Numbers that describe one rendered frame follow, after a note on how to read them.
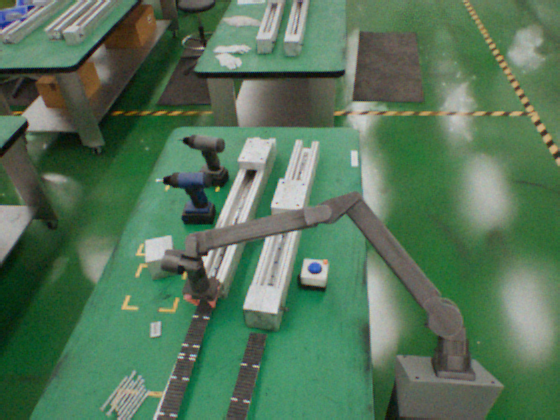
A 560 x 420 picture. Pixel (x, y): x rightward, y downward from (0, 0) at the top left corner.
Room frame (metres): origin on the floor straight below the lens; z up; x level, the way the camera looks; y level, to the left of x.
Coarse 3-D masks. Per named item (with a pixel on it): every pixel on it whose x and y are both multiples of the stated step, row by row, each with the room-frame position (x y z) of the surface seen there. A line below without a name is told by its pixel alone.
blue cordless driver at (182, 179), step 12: (156, 180) 1.29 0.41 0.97; (168, 180) 1.27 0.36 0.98; (180, 180) 1.26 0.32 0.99; (192, 180) 1.25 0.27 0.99; (204, 180) 1.25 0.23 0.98; (192, 192) 1.26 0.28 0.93; (204, 192) 1.27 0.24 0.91; (192, 204) 1.28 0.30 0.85; (204, 204) 1.26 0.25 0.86; (192, 216) 1.24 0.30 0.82; (204, 216) 1.24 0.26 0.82
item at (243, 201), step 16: (272, 160) 1.57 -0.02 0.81; (240, 176) 1.41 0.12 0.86; (256, 176) 1.40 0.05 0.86; (240, 192) 1.35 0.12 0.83; (256, 192) 1.31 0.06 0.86; (224, 208) 1.23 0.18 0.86; (240, 208) 1.25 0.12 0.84; (256, 208) 1.28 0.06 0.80; (224, 224) 1.15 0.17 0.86; (208, 256) 1.00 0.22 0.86; (224, 256) 0.99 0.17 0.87; (240, 256) 1.05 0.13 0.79; (208, 272) 0.96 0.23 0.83; (224, 272) 0.92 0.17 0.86; (224, 288) 0.89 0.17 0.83
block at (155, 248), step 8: (152, 240) 1.08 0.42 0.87; (160, 240) 1.08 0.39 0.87; (168, 240) 1.08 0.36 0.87; (152, 248) 1.05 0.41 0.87; (160, 248) 1.04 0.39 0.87; (168, 248) 1.04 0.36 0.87; (152, 256) 1.01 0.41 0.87; (160, 256) 1.01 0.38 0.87; (152, 264) 0.99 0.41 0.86; (152, 272) 0.99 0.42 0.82; (160, 272) 0.99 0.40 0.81; (168, 272) 1.00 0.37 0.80
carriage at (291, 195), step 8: (280, 184) 1.29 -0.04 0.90; (288, 184) 1.28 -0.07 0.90; (296, 184) 1.28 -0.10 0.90; (304, 184) 1.28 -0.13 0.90; (280, 192) 1.24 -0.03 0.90; (288, 192) 1.24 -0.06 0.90; (296, 192) 1.23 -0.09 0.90; (304, 192) 1.23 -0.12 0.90; (280, 200) 1.20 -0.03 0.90; (288, 200) 1.19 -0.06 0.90; (296, 200) 1.19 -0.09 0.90; (304, 200) 1.20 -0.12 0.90; (272, 208) 1.17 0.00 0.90; (280, 208) 1.16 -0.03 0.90; (288, 208) 1.15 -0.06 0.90; (296, 208) 1.15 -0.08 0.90
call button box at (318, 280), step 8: (304, 264) 0.95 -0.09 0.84; (320, 264) 0.94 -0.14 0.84; (304, 272) 0.91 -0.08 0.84; (320, 272) 0.91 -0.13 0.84; (304, 280) 0.90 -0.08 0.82; (312, 280) 0.89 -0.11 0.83; (320, 280) 0.88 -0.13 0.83; (304, 288) 0.90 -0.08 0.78; (312, 288) 0.89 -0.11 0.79; (320, 288) 0.88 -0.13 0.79
